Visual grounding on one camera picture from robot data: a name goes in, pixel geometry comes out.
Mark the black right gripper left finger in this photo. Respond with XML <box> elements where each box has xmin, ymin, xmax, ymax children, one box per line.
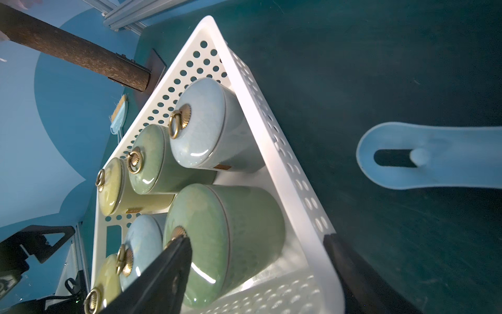
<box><xmin>101</xmin><ymin>236</ymin><xmax>192</xmax><ymax>314</ymax></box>

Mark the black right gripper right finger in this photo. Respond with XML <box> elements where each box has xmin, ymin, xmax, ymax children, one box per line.
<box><xmin>323</xmin><ymin>233</ymin><xmax>421</xmax><ymax>313</ymax></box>

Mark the yellow tea canister front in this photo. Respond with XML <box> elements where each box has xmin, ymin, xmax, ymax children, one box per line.
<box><xmin>83</xmin><ymin>254</ymin><xmax>122</xmax><ymax>314</ymax></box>

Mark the yellow tea canister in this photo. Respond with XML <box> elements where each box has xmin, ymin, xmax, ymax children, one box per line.
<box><xmin>83</xmin><ymin>254</ymin><xmax>122</xmax><ymax>314</ymax></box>
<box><xmin>95</xmin><ymin>158</ymin><xmax>175</xmax><ymax>216</ymax></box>

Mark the green tea canister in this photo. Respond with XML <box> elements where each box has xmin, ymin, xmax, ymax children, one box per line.
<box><xmin>163</xmin><ymin>184</ymin><xmax>286</xmax><ymax>309</ymax></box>
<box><xmin>126</xmin><ymin>124</ymin><xmax>216</xmax><ymax>195</ymax></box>

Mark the blue tea canister front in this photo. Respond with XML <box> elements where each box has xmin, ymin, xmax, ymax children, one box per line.
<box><xmin>116</xmin><ymin>213</ymin><xmax>167</xmax><ymax>292</ymax></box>

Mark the yellow tea canister back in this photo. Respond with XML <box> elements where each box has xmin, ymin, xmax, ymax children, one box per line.
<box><xmin>95</xmin><ymin>158</ymin><xmax>175</xmax><ymax>216</ymax></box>

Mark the grey-blue tea canister back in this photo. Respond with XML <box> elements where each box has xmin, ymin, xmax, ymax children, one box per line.
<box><xmin>168</xmin><ymin>78</ymin><xmax>265</xmax><ymax>173</ymax></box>

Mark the light blue dustpan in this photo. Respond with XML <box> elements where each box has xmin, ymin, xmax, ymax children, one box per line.
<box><xmin>356</xmin><ymin>122</ymin><xmax>501</xmax><ymax>190</ymax></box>

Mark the light blue hand brush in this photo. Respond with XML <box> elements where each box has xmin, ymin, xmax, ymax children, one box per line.
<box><xmin>110</xmin><ymin>94</ymin><xmax>128</xmax><ymax>136</ymax></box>

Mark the pink cherry blossom tree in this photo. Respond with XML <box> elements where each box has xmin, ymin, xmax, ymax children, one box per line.
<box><xmin>1</xmin><ymin>3</ymin><xmax>151</xmax><ymax>92</ymax></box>

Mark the aluminium back frame bar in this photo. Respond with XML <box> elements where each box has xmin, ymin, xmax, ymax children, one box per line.
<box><xmin>83</xmin><ymin>0</ymin><xmax>188</xmax><ymax>35</ymax></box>

